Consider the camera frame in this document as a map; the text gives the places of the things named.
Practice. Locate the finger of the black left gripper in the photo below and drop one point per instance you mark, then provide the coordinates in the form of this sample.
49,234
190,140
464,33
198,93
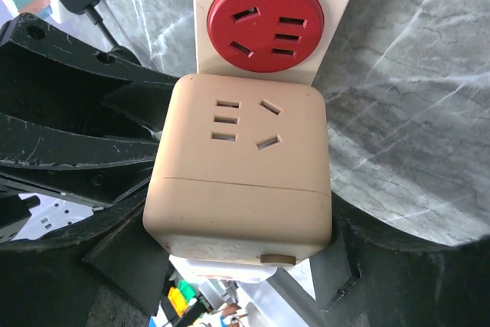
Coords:
84,169
53,79

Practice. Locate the white multicolour power strip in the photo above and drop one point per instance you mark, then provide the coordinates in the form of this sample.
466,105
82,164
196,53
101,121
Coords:
51,214

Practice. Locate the wooden cube plug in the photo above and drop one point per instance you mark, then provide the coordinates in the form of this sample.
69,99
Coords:
242,172

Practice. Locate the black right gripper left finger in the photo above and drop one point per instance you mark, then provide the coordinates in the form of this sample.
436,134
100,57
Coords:
102,271

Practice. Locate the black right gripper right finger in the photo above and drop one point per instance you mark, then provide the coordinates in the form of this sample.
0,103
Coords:
372,274

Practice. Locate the white fruit print plug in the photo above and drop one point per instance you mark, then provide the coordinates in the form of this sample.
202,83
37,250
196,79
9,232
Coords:
197,271

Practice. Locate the wooden power strip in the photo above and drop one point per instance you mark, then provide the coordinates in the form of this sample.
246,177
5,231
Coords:
281,40

